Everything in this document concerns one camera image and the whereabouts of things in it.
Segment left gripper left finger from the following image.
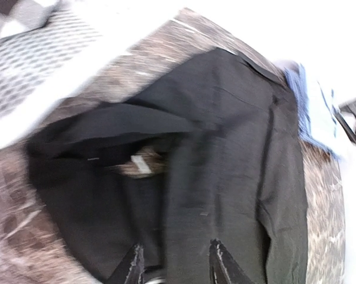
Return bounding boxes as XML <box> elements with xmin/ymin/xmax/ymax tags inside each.
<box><xmin>106</xmin><ymin>244</ymin><xmax>145</xmax><ymax>284</ymax></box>

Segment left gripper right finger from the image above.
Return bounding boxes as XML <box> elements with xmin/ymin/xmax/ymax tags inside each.
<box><xmin>209</xmin><ymin>239</ymin><xmax>254</xmax><ymax>284</ymax></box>

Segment black long sleeve shirt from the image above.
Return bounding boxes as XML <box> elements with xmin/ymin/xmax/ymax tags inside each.
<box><xmin>26</xmin><ymin>48</ymin><xmax>308</xmax><ymax>283</ymax></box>

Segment dark blue folded shirt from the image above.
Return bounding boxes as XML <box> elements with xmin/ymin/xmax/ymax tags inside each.
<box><xmin>283</xmin><ymin>63</ymin><xmax>344</xmax><ymax>160</ymax></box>

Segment grey plastic basket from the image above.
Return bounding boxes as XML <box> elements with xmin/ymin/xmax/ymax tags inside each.
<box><xmin>0</xmin><ymin>0</ymin><xmax>178</xmax><ymax>151</ymax></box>

